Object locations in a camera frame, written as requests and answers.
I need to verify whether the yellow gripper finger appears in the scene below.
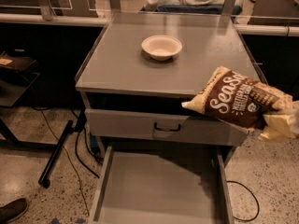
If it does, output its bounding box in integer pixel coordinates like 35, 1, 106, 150
258, 101, 299, 142

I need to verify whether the brown chip bag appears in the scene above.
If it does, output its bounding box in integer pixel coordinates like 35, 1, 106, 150
181, 66, 294, 130

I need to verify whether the grey top drawer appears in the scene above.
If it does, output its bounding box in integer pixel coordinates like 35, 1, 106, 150
85, 109, 247, 147

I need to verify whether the grey drawer cabinet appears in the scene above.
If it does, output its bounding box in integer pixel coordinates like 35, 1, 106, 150
76, 13, 259, 149

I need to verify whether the grey open middle drawer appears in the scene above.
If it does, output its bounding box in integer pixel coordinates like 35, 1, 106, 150
88, 146, 235, 224

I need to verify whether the white bowl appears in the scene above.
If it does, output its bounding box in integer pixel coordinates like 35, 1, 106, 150
141, 35, 182, 61

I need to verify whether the black stand leg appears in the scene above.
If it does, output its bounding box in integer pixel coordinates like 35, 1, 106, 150
38, 120, 73, 189

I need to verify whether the dark side table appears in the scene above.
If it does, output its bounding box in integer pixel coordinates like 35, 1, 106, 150
0, 52, 58, 150

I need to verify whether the black cable at right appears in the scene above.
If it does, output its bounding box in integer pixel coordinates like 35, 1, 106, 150
226, 180, 261, 222

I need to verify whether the black drawer handle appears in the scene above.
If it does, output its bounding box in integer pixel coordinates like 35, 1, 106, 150
154, 122, 181, 132

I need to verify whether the black floor cable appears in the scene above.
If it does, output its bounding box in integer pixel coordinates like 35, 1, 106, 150
31, 105, 104, 217

